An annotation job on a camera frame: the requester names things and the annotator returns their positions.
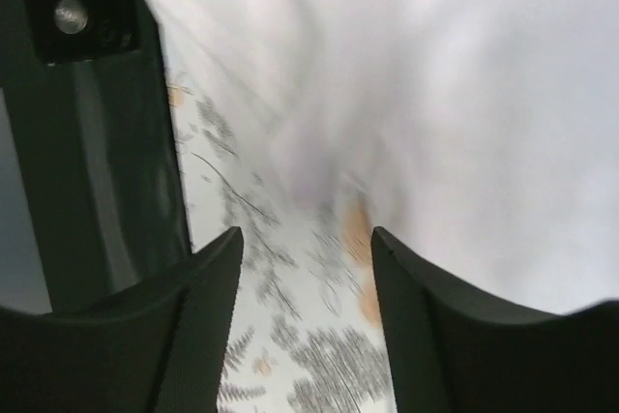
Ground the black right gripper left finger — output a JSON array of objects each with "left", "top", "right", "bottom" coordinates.
[{"left": 1, "top": 226, "right": 243, "bottom": 412}]

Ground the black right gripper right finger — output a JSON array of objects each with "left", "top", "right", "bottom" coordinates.
[{"left": 371, "top": 227, "right": 618, "bottom": 412}]

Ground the white t shirt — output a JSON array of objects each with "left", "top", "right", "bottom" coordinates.
[{"left": 145, "top": 0, "right": 618, "bottom": 312}]

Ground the floral patterned table mat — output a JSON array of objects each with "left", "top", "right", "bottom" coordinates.
[{"left": 162, "top": 39, "right": 396, "bottom": 412}]

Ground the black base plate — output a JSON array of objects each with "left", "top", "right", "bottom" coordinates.
[{"left": 1, "top": 0, "right": 191, "bottom": 313}]

